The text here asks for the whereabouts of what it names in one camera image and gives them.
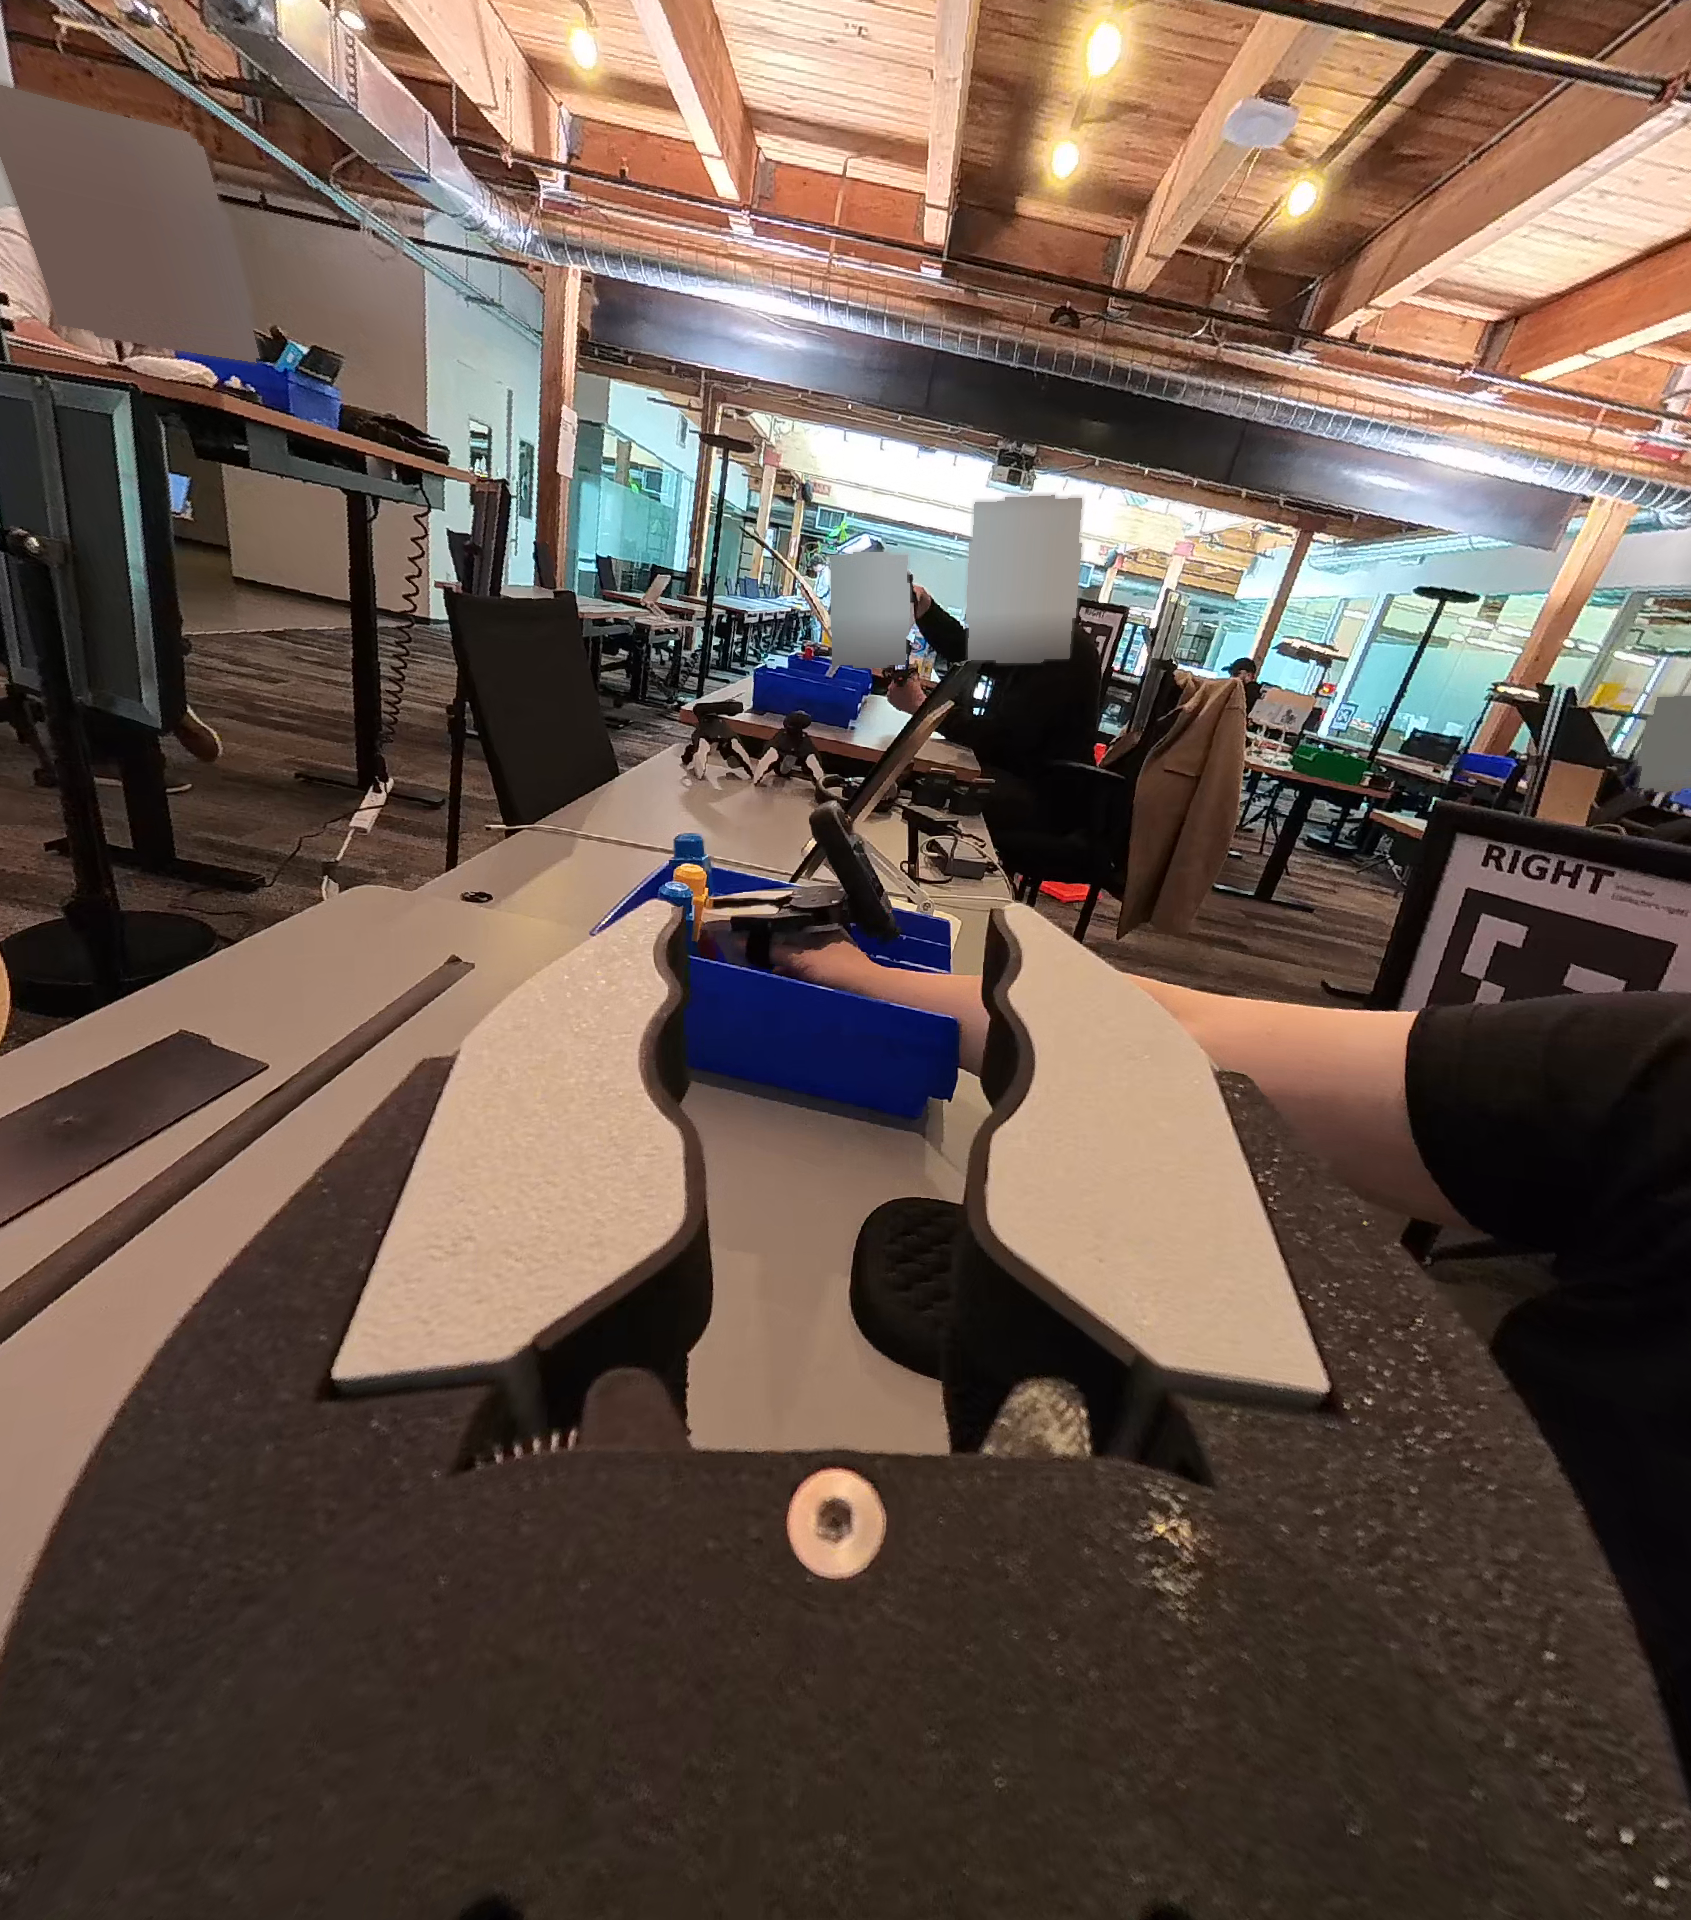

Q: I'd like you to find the black coiled cable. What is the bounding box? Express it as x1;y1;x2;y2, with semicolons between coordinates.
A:
376;492;438;754

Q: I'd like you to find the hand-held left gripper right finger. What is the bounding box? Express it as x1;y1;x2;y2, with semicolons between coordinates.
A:
942;906;1334;1457

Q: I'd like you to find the standing desk with wooden top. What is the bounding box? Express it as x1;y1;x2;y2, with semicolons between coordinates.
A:
0;310;490;815

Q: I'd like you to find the person's black clothing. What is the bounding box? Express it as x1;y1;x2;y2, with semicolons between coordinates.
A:
1404;987;1691;1920

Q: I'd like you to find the small blue bin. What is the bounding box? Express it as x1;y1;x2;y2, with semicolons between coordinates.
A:
173;345;347;433

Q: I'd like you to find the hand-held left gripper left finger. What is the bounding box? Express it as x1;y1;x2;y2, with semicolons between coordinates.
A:
332;899;714;1463

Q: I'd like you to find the blue plastic bin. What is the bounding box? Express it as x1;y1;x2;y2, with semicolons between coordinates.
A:
747;657;879;731
595;860;958;1126

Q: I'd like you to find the black panel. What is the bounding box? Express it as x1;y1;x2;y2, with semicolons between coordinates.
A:
441;585;624;874

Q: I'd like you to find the tan coat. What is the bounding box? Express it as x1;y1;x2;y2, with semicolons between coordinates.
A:
1116;671;1250;940

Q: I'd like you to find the person's right forearm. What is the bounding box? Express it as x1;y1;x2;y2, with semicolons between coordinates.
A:
904;959;1465;1229

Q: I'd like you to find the person's right hand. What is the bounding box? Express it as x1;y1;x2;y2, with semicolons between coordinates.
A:
780;936;923;1025

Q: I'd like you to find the marker sign board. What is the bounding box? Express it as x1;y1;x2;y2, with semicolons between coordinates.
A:
1366;797;1691;1019

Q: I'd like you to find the black flat plate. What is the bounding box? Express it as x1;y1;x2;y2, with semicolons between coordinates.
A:
0;1028;273;1258

